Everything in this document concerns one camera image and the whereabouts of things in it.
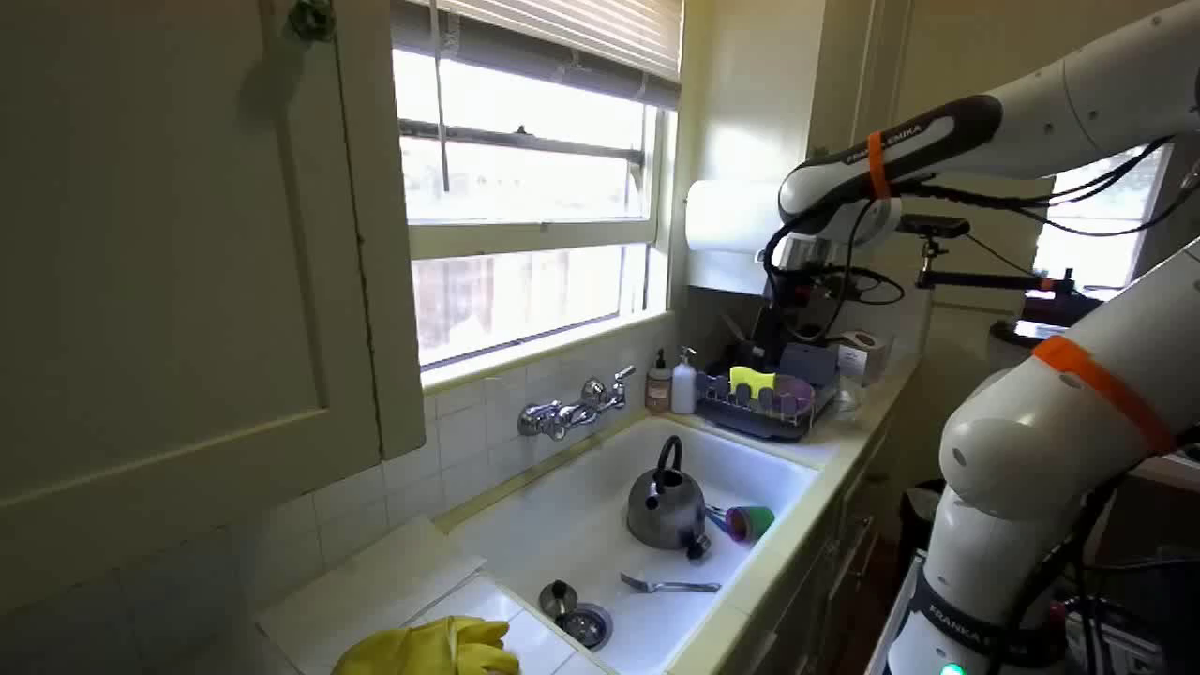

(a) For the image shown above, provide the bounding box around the window blind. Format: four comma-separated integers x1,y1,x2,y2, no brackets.
392,0,682,104

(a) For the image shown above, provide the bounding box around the dark dish drying rack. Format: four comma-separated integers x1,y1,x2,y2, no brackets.
693,342,842,442

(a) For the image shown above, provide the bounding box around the metal spoon in sink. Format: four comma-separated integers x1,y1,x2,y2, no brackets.
619,570,722,591

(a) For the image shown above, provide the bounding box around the yellow rubber glove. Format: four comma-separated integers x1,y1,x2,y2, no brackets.
333,615,520,675

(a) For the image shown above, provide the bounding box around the white paper towel roll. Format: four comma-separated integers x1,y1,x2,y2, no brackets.
688,181,782,295

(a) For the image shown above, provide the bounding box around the small metal cup near drain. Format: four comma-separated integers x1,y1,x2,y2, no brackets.
540,582,578,619

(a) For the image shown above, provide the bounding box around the metal kettle cap black knob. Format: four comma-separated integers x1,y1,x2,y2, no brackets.
682,531,714,562

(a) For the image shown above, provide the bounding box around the dark soap bottle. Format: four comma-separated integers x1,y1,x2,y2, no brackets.
644,347,672,414

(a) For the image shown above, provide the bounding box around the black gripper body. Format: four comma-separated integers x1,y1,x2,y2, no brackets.
754,261,827,362

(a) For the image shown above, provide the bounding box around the green and purple cup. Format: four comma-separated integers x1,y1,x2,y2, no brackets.
728,506,775,544

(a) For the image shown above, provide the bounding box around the cream cabinet door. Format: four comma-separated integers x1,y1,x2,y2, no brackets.
0,0,424,619

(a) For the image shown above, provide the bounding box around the chrome wall faucet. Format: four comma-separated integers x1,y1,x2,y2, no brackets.
518,362,633,442

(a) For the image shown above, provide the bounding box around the purple plate in rack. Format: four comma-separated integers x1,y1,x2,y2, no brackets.
775,375,819,415

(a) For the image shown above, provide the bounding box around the yellow sponge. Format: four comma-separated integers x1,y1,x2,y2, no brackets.
728,362,775,397

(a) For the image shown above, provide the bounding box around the metal kettle with black handle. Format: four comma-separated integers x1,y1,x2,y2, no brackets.
625,435,704,552

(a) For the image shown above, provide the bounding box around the white soap bottle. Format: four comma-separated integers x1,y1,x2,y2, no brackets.
672,347,697,414

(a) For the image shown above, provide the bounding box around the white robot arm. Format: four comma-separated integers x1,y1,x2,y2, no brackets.
775,0,1200,675

